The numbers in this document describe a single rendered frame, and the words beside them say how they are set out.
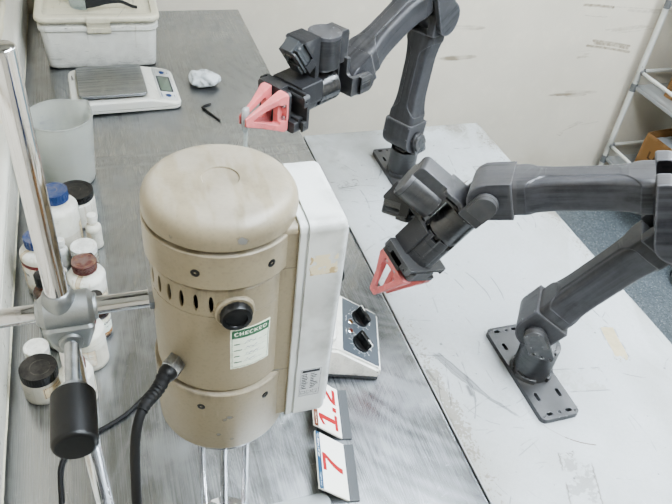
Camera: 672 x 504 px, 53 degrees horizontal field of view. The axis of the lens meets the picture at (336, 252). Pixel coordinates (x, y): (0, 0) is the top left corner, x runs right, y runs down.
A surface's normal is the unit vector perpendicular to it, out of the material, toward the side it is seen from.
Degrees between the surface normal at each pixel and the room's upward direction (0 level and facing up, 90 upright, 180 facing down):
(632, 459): 0
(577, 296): 86
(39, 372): 0
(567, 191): 87
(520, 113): 90
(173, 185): 3
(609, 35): 90
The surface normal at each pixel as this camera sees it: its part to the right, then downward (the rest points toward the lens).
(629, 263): -0.44, 0.63
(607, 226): 0.10, -0.76
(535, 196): -0.15, 0.53
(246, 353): 0.49, 0.60
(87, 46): 0.27, 0.69
